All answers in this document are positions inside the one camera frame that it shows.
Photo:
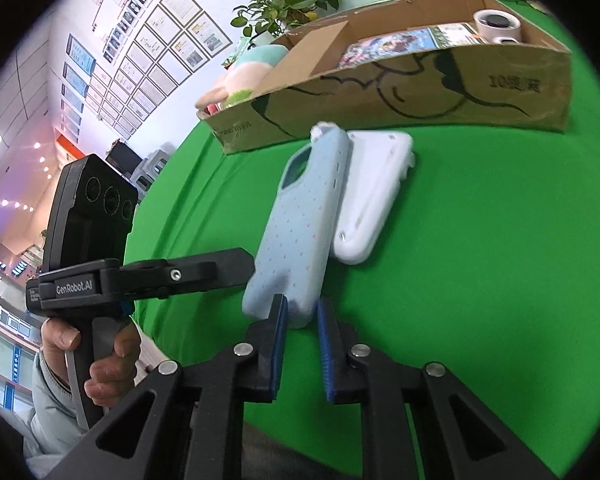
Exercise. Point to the green cover book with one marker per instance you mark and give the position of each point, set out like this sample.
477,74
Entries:
455,35

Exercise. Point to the large white tape roll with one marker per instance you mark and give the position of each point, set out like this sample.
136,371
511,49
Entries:
485,27

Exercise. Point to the colourful picture book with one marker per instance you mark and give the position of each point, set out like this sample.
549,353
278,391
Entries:
390,47

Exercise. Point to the wall of framed certificates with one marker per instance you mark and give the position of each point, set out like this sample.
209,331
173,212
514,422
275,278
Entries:
165,55

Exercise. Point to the light blue phone case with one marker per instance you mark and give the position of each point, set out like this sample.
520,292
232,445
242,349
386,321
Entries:
300,220

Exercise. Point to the leafy green plant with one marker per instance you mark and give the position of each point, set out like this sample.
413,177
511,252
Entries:
292,0

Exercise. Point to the white phone case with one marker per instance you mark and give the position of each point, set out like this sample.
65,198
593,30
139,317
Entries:
372,195

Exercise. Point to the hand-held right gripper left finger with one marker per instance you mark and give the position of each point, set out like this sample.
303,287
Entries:
279,345

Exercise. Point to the person's left hand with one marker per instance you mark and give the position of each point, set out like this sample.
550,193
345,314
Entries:
115,380

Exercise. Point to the black monitor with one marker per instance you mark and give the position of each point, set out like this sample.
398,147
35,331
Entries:
124,158

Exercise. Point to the pastel plush toy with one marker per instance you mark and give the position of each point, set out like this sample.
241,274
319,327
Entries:
250,72

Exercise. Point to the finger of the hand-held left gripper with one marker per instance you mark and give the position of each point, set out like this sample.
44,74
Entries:
205,270

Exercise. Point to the person's left forearm grey sleeve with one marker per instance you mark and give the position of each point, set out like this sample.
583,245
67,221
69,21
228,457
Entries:
50,410

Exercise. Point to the blue wall poster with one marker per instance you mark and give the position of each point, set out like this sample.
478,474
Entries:
71,101
75,81
81,54

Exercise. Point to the row of portrait photos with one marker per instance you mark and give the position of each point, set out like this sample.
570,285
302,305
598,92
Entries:
135,5

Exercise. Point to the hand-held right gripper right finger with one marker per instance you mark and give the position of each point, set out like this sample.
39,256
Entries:
326,350

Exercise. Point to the brown cardboard box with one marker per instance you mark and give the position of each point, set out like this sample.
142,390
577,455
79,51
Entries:
430,90

